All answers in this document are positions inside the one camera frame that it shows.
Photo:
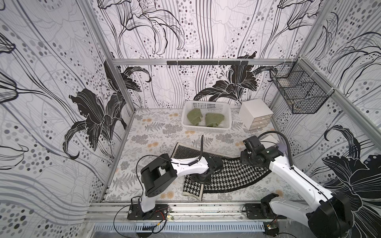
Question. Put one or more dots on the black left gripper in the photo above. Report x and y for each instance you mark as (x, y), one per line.
(206, 181)

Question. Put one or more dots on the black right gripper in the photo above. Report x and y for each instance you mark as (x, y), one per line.
(248, 156)

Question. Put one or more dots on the black white patterned scarf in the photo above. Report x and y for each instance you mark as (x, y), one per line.
(235, 182)

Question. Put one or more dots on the green knitted scarf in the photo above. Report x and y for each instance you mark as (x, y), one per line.
(214, 119)
(194, 116)

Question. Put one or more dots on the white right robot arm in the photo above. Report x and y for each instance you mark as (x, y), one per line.
(327, 214)

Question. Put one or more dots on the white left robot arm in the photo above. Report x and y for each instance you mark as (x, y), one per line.
(163, 170)

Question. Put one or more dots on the white plastic laundry basket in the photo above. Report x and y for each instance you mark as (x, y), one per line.
(207, 107)

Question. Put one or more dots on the white rectangular box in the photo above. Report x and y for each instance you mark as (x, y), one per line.
(269, 141)

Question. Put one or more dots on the lavender flat pad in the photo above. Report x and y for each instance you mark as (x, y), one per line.
(282, 147)

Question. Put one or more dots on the white mini drawer cabinet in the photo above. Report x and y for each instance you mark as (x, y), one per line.
(255, 114)

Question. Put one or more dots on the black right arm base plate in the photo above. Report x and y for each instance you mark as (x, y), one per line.
(261, 210)

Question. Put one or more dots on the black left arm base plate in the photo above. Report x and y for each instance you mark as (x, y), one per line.
(160, 212)

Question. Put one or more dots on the black wire wall basket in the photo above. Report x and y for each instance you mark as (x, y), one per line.
(303, 90)

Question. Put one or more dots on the white slotted cable duct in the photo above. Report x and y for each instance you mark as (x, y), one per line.
(183, 227)

